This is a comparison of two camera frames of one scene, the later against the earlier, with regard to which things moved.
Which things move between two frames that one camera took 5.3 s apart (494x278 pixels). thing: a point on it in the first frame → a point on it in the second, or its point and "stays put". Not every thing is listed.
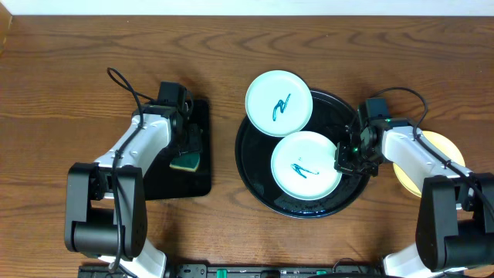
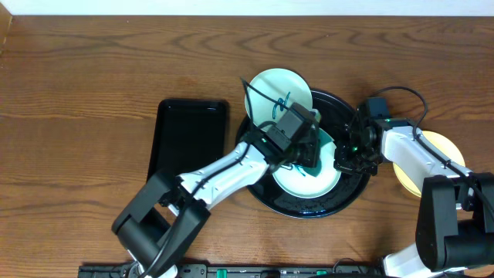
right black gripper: (343, 164) stays put
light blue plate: (302, 165) stays put
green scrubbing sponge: (187, 161) → (314, 171)
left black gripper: (193, 140) → (309, 153)
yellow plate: (444, 145) stays put
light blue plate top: (279, 103) stays put
